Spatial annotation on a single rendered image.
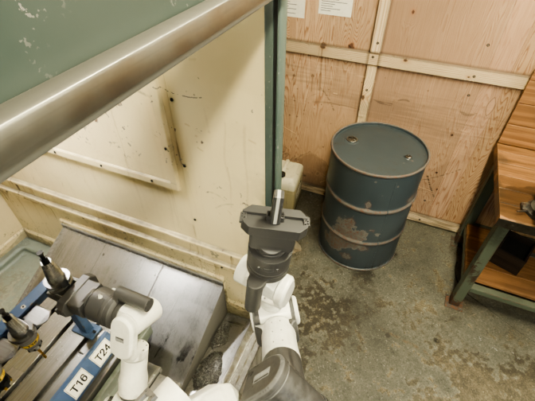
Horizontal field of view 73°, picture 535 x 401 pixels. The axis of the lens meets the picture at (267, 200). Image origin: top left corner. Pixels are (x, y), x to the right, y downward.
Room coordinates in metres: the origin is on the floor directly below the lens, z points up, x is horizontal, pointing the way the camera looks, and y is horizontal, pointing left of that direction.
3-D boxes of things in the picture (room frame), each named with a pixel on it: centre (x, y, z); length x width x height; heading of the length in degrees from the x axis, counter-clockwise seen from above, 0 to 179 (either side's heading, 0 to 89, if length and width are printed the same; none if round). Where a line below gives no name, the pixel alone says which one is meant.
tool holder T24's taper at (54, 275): (0.55, 0.54, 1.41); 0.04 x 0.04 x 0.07
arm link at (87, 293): (0.52, 0.45, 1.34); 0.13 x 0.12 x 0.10; 157
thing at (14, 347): (0.44, 0.70, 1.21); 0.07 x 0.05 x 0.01; 67
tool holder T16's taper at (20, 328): (0.49, 0.68, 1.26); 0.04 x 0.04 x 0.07
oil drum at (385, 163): (1.89, -0.70, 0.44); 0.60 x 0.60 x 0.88
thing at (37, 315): (0.54, 0.66, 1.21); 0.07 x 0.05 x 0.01; 67
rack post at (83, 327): (0.66, 0.67, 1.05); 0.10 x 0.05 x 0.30; 67
